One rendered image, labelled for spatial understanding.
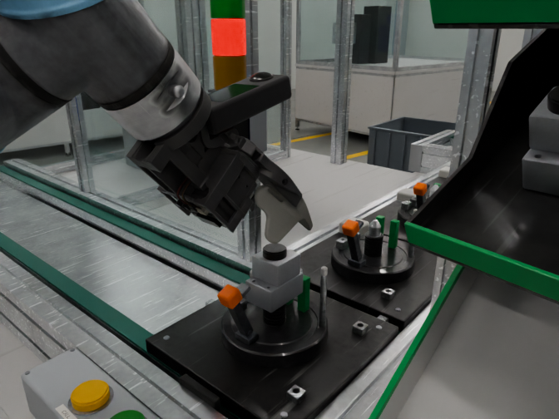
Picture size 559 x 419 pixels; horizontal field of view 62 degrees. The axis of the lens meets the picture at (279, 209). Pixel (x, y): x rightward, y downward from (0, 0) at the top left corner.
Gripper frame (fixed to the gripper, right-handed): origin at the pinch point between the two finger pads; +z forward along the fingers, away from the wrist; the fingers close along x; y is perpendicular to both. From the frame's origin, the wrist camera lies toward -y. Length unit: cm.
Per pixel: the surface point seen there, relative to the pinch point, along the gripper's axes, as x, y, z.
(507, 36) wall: -289, -838, 733
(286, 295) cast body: 2.0, 7.8, 7.3
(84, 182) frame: -75, 1, 20
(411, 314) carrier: 11.8, 0.4, 23.0
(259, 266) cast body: -0.9, 6.6, 3.4
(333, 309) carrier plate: 2.7, 5.0, 18.9
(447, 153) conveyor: -23, -74, 92
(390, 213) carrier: -9, -24, 45
